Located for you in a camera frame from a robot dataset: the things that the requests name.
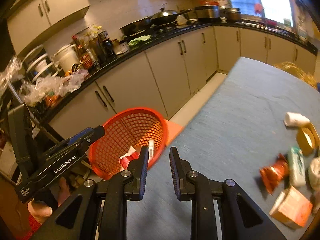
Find brown shiny snack wrapper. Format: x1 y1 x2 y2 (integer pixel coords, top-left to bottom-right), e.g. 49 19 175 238
259 153 290 195

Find orange cardboard box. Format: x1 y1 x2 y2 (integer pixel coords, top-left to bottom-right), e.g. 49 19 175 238
269 186 312 229

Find red torn snack wrapper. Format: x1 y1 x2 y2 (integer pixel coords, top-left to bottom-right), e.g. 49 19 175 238
119 146 139 171

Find long white toothpaste box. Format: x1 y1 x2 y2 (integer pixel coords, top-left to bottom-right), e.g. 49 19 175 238
148 139 155 162

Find green white tissue packet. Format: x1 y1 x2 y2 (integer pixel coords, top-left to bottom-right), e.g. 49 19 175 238
287 147 306 187

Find white knit glove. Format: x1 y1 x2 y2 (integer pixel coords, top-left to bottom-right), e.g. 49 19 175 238
308 157 320 191

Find brown packing tape roll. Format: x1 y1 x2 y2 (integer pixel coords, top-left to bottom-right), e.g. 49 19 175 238
296 123 319 156

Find white small bottle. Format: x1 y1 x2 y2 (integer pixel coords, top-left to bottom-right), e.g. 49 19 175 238
284 112 310 127

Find lower kitchen cabinets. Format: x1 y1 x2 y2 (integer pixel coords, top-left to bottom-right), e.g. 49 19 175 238
48 26 317 138

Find crumpled clear plastic bags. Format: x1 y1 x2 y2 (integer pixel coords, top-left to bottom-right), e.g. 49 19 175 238
18 69 88 107

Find orange plastic mesh basket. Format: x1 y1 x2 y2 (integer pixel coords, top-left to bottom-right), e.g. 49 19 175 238
88 107 168 180

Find red label sauce bottle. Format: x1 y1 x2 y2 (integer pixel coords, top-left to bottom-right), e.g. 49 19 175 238
72 35 95 70

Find black countertop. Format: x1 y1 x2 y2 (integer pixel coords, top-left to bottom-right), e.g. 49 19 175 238
40 22 318 125

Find dish rack with bowls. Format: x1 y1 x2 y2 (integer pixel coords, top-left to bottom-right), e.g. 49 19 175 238
22 44 57 83

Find blue table cloth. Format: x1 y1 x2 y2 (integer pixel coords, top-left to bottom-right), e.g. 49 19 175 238
127 57 319 239

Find dark sauce bottle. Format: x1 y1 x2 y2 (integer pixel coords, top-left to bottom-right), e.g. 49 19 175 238
98 29 116 61

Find orange stool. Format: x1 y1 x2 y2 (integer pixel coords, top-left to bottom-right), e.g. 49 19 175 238
164 119 184 146

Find green cloth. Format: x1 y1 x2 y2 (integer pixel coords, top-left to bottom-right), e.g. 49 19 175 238
128 35 151 47

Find black frying pan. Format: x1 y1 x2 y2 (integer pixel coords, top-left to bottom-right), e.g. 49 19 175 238
119 16 152 36

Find black wok with lid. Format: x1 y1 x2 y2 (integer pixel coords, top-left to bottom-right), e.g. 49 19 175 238
150 8 191 26

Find yellow plastic bag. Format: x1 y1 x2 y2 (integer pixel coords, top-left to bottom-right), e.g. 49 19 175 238
273 61 317 89

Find black rice cooker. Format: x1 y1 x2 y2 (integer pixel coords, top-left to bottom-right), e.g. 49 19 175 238
194 5 221 23

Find dark cooking pot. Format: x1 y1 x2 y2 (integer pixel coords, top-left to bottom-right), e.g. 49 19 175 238
220 6 242 22

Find upper wall cabinet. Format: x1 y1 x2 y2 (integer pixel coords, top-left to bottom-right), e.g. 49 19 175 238
7 0 90 55

